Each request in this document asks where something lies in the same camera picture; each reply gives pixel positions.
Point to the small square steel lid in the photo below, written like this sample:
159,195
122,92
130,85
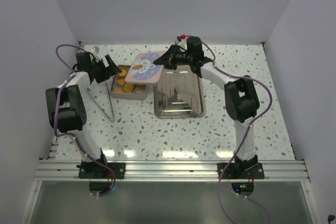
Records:
143,70

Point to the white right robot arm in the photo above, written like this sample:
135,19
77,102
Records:
241,99

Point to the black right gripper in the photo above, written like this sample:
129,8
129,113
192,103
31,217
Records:
168,60

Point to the orange round cookie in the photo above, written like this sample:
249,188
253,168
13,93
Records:
123,72

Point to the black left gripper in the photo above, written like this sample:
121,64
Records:
108,71

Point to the aluminium frame rail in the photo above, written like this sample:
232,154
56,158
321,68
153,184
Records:
176,171

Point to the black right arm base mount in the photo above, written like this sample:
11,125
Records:
233,171

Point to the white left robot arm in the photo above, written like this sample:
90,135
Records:
66,109

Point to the steel slotted tongs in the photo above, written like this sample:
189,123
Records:
101,95

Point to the large steel baking tray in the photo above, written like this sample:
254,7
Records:
179,94

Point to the beige compartment cookie box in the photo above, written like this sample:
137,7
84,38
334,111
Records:
120,89

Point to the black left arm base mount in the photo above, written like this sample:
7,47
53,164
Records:
94,171

